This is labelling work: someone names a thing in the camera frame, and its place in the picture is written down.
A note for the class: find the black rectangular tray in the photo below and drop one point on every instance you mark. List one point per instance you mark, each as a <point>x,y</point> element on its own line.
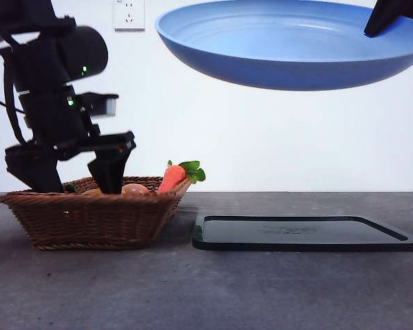
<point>296,237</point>

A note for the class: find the pinkish brown egg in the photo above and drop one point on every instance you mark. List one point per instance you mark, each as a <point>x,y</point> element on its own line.
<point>136,190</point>

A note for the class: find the brown wicker basket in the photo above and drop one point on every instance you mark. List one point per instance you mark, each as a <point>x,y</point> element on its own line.
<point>89,223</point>

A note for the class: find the green pepper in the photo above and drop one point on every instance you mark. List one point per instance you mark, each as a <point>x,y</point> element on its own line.
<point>70,188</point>

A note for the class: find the white wall socket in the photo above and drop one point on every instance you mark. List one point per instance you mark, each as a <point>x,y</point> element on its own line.
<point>130,17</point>

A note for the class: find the blue round plate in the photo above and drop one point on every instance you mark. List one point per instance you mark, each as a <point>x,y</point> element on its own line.
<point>278,68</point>

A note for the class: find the orange carrot with green leaves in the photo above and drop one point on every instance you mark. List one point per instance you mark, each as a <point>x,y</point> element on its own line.
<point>172,178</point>

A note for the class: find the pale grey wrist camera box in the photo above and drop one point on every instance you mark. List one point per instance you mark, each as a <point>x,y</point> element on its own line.
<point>110,104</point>

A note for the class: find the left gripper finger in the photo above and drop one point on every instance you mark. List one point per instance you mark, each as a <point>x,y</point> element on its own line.
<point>110,172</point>
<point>38,172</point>

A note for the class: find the yellow corn cob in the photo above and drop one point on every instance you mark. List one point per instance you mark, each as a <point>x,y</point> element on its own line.
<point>93,192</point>

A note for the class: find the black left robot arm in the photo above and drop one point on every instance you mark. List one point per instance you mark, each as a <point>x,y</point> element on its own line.
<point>48,62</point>

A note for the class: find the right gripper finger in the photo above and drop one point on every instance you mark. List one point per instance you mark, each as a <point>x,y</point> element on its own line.
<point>389,13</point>

